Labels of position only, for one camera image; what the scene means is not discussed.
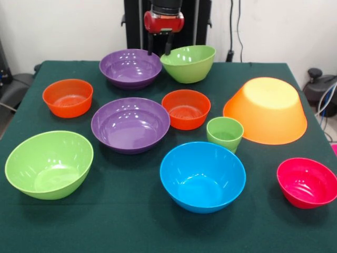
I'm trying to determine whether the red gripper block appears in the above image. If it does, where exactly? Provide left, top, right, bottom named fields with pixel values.
left=143, top=10, right=185, bottom=56

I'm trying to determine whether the green plastic bowl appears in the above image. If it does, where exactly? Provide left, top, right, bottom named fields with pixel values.
left=4, top=130, right=94, bottom=200
left=160, top=45, right=217, bottom=84

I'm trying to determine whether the large orange plastic bowl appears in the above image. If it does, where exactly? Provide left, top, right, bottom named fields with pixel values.
left=222, top=76, right=308, bottom=145

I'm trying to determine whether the purple plastic bowl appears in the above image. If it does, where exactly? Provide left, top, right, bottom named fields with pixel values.
left=98, top=48, right=163, bottom=91
left=91, top=97, right=171, bottom=155

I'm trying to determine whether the orange-red plastic bowl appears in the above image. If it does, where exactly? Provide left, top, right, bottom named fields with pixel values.
left=42, top=79, right=94, bottom=119
left=161, top=89, right=212, bottom=131

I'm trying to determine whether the blue plastic bowl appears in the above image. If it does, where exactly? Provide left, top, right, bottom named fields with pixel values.
left=159, top=141, right=247, bottom=215

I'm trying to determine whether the dark green tablecloth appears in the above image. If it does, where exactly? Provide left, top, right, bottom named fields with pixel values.
left=0, top=60, right=337, bottom=253

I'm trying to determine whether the pink plastic bowl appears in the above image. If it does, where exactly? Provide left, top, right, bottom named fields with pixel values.
left=276, top=157, right=337, bottom=210

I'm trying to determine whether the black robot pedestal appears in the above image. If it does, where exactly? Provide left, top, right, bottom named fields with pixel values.
left=121, top=0, right=213, bottom=53

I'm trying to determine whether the black wall cable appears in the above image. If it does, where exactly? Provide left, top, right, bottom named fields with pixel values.
left=226, top=0, right=235, bottom=63
left=236, top=0, right=244, bottom=63

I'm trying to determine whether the black pedestal foot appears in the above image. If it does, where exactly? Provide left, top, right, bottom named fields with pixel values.
left=302, top=67, right=337, bottom=116
left=0, top=73, right=36, bottom=111

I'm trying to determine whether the blue cable bundle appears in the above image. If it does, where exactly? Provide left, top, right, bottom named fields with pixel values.
left=314, top=83, right=337, bottom=119

